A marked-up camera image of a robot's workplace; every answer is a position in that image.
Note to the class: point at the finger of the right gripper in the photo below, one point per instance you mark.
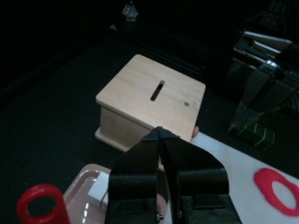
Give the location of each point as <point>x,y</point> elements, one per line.
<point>249,96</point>
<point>278,96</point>

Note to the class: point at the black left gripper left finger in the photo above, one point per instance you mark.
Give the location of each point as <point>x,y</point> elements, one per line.
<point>133,178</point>

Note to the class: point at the red toy scissors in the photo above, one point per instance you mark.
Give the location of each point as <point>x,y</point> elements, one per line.
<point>27,204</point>

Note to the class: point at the white cutting board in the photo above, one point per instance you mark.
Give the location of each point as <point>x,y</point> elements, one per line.
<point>241,175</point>

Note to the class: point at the white toy rice block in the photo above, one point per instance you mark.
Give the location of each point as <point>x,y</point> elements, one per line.
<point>99,188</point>

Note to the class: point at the dark green sushi roll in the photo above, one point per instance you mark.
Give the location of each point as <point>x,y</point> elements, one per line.
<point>255,135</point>

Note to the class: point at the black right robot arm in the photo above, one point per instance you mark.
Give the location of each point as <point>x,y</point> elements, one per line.
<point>274,16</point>

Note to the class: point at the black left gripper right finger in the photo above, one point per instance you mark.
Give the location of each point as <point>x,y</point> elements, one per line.
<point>198,178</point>

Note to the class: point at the grey frame corner bracket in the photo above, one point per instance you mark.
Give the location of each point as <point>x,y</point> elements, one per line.
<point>130,12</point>

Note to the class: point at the pink plastic tray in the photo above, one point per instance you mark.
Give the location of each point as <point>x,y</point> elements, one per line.
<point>83,201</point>

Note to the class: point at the small peach toy piece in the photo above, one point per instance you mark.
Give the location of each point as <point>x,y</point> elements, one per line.
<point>195,131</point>

